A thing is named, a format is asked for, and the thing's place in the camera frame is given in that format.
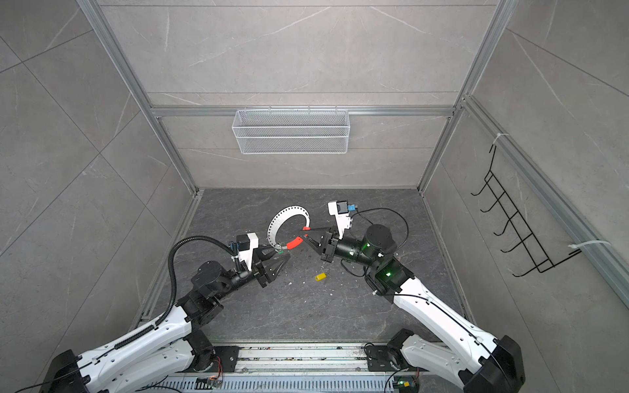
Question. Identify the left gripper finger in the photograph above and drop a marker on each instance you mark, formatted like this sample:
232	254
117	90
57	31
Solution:
268	252
274	266

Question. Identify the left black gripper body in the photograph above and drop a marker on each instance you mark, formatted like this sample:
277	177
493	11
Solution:
257	273

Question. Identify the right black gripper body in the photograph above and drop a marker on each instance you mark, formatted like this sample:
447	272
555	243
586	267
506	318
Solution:
331	251

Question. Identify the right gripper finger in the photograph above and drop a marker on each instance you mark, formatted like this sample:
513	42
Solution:
314	242
318	230

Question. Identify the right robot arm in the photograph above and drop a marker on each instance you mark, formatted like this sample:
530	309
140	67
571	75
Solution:
468	357

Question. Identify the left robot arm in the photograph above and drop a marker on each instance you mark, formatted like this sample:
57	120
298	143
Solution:
168	344

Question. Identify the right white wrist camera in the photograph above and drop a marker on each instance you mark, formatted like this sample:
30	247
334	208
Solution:
341	211

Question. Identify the white wire mesh basket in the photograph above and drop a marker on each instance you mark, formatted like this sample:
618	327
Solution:
295	131

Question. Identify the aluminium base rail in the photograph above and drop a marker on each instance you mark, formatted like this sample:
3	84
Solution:
321	367

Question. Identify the black wire hook rack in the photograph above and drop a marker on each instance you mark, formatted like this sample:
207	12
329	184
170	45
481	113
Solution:
516	222

